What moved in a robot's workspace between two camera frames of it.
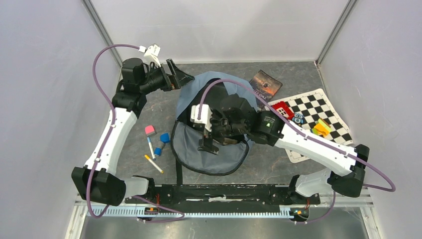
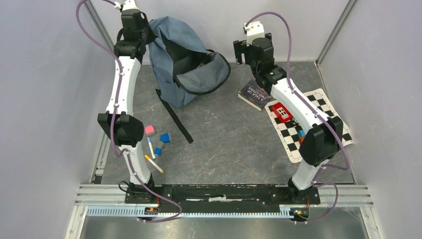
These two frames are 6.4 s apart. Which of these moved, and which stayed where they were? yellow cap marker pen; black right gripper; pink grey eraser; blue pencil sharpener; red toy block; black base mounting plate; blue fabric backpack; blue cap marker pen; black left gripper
Moved: black left gripper; black right gripper; blue fabric backpack
Stayed: yellow cap marker pen; black base mounting plate; red toy block; blue cap marker pen; blue pencil sharpener; pink grey eraser
